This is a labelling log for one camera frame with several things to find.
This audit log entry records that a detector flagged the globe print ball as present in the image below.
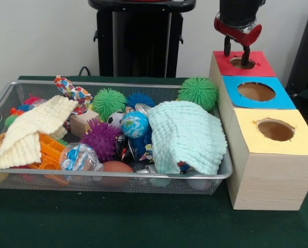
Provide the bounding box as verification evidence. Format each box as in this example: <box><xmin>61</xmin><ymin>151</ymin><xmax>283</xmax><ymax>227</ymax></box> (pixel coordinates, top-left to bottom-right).
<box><xmin>120</xmin><ymin>111</ymin><xmax>150</xmax><ymax>139</ymax></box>

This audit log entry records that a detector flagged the small soccer ball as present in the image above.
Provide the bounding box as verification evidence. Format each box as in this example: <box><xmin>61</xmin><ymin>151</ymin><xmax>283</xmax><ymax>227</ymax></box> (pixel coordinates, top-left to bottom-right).
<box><xmin>106</xmin><ymin>111</ymin><xmax>125</xmax><ymax>129</ymax></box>

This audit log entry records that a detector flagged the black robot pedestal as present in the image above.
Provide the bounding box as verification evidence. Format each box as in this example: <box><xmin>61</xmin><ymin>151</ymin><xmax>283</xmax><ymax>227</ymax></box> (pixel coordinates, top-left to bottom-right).
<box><xmin>88</xmin><ymin>0</ymin><xmax>197</xmax><ymax>78</ymax></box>

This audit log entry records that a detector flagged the purple spiky ball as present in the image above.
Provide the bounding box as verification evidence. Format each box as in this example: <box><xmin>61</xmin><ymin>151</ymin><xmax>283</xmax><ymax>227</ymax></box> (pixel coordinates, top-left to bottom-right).
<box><xmin>80</xmin><ymin>118</ymin><xmax>122</xmax><ymax>163</ymax></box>

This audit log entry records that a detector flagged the colourful printed cloth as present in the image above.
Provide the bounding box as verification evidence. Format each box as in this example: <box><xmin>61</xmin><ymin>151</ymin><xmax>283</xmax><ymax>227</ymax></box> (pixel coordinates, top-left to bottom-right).
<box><xmin>53</xmin><ymin>75</ymin><xmax>93</xmax><ymax>116</ymax></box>

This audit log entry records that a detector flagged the mint green waffle cloth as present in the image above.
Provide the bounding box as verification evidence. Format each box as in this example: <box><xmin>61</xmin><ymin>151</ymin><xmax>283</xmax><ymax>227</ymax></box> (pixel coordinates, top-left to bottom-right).
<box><xmin>147</xmin><ymin>101</ymin><xmax>228</xmax><ymax>175</ymax></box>

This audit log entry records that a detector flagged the silver mesh bin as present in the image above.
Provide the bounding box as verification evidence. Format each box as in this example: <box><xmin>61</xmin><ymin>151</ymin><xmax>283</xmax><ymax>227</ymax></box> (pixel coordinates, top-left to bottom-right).
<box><xmin>0</xmin><ymin>80</ymin><xmax>233</xmax><ymax>196</ymax></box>

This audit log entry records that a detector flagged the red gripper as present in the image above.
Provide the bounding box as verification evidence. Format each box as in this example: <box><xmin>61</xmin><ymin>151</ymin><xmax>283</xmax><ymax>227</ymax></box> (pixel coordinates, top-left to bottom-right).
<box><xmin>214</xmin><ymin>11</ymin><xmax>263</xmax><ymax>67</ymax></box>

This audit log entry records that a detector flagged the wooden box with three holes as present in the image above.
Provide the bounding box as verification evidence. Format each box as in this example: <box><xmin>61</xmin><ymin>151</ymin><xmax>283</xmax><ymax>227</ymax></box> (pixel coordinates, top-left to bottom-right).
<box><xmin>208</xmin><ymin>50</ymin><xmax>308</xmax><ymax>211</ymax></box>

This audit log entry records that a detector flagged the cream waffle cloth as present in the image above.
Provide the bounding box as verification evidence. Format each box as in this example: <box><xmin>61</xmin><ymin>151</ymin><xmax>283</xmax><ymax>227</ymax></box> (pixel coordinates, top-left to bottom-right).
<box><xmin>0</xmin><ymin>95</ymin><xmax>79</xmax><ymax>170</ymax></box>

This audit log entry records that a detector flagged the large green spiky ball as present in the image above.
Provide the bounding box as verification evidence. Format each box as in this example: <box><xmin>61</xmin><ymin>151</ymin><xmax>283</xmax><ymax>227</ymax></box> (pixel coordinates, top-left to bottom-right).
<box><xmin>178</xmin><ymin>76</ymin><xmax>219</xmax><ymax>112</ymax></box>

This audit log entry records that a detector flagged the plain wooden cube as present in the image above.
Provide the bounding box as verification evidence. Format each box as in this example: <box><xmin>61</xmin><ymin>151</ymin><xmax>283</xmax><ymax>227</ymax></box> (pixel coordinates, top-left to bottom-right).
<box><xmin>69</xmin><ymin>110</ymin><xmax>100</xmax><ymax>137</ymax></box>

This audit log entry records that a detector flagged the crushed bottle with blue label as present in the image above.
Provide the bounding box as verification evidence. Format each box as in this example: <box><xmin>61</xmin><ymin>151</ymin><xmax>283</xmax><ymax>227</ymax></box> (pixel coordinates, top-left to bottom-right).
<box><xmin>58</xmin><ymin>143</ymin><xmax>104</xmax><ymax>179</ymax></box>

